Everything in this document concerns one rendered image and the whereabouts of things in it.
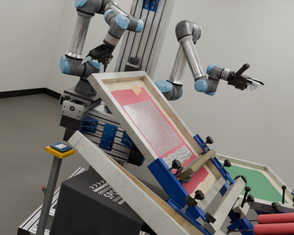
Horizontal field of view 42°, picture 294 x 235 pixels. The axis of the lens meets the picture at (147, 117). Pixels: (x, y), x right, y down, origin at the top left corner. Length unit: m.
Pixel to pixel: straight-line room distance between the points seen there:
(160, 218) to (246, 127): 5.06
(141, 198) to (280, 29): 4.99
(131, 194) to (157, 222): 0.09
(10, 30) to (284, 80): 3.98
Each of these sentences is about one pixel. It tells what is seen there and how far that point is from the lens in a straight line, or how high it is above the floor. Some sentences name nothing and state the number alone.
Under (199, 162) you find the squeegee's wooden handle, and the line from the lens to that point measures 1.85.
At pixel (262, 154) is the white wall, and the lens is 5.78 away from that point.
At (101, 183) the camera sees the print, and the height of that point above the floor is 0.95.
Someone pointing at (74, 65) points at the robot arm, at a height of 1.44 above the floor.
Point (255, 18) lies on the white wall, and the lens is 5.68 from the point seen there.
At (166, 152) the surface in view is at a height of 1.28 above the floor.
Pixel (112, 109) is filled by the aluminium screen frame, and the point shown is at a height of 1.44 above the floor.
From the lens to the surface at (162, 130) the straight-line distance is 2.00.
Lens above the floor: 1.89
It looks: 15 degrees down
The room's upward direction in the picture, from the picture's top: 17 degrees clockwise
